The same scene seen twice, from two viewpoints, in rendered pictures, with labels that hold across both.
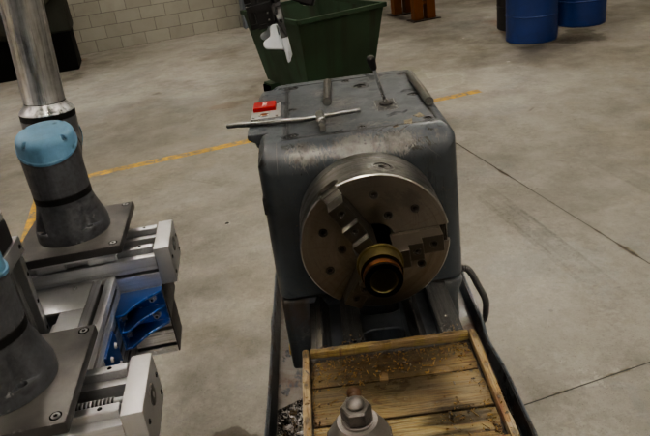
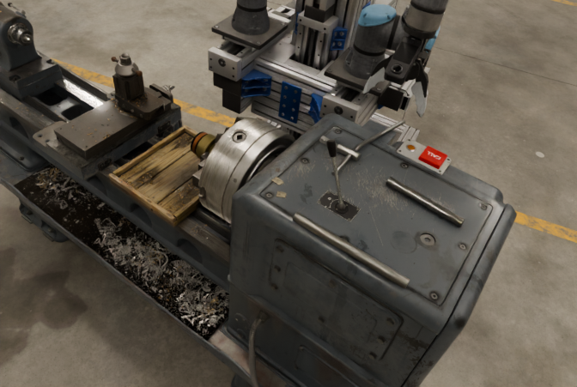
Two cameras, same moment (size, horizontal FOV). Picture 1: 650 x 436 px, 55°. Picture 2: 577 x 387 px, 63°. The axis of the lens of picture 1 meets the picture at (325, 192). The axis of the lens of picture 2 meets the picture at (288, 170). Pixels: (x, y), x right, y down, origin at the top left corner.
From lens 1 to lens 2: 202 cm
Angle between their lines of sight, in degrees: 92
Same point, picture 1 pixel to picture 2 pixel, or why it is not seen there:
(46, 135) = (369, 9)
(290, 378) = not seen: hidden behind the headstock
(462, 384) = (156, 192)
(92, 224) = (349, 64)
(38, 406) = (227, 26)
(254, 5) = not seen: hidden behind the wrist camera
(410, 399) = (173, 172)
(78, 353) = (245, 38)
